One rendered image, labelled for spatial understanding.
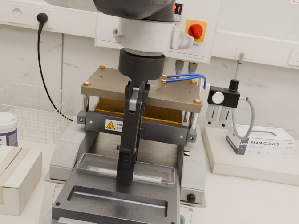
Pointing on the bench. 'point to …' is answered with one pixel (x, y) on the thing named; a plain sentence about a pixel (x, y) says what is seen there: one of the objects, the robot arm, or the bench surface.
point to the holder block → (115, 201)
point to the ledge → (249, 161)
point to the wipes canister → (8, 130)
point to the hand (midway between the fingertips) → (128, 157)
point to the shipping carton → (18, 177)
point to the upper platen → (155, 116)
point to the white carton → (261, 141)
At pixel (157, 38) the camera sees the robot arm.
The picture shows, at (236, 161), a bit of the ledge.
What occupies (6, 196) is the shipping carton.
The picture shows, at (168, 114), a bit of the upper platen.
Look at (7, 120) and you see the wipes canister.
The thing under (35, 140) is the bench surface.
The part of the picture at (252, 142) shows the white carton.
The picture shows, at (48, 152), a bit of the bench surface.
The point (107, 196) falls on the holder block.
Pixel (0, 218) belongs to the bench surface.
